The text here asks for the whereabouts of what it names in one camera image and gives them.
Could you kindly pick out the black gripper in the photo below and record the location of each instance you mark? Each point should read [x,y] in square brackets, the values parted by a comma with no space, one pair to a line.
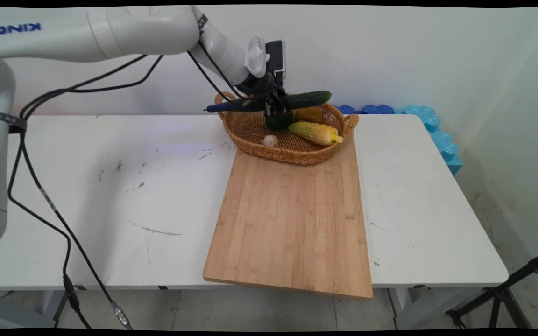
[262,86]

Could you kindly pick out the long dark green cucumber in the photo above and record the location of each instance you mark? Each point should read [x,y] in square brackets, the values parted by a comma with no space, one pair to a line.
[306,99]

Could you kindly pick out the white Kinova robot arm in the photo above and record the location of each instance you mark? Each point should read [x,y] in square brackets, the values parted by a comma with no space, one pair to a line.
[87,35]

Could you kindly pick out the green bell pepper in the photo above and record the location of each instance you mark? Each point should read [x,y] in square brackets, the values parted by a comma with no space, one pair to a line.
[279,121]

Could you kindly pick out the white garlic bulb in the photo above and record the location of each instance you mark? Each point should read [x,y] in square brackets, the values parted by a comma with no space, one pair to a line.
[269,140]

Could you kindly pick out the yellow corn cob with husk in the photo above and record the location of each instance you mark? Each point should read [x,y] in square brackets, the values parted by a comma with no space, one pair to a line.
[315,133]

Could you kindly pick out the oval woven wicker basket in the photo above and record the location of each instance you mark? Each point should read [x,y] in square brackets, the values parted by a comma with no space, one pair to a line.
[292,151]

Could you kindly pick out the dark blue foam piece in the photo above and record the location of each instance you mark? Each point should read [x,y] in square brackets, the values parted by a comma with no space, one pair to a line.
[346,109]
[378,109]

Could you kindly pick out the bamboo cutting board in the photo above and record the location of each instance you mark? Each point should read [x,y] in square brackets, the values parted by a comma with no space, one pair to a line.
[292,224]

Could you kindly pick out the light blue foam piece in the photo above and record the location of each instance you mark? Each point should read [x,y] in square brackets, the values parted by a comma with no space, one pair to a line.
[442,135]

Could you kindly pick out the white table leg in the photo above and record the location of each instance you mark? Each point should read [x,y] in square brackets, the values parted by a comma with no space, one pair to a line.
[418,308]
[21,310]

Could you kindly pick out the black tripod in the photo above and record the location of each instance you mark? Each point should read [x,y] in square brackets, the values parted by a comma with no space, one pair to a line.
[502,294]

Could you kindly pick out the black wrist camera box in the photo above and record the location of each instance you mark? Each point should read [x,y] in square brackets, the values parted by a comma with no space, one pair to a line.
[275,56]

